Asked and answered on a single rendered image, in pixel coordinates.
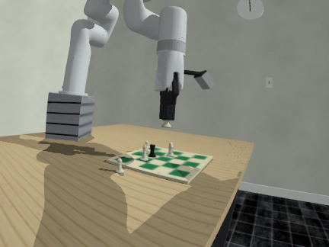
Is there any black rook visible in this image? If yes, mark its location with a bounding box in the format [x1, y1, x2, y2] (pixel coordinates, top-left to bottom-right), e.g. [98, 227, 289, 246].
[149, 144, 156, 158]

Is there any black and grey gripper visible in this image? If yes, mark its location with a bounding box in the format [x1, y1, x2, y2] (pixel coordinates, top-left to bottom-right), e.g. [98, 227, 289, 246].
[154, 50, 185, 120]

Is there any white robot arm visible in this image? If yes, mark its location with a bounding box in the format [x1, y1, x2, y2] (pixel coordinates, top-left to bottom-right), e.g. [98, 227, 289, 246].
[59, 0, 215, 96]

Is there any green and cream chessboard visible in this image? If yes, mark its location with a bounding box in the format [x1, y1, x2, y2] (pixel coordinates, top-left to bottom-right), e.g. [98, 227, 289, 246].
[106, 146, 213, 184]

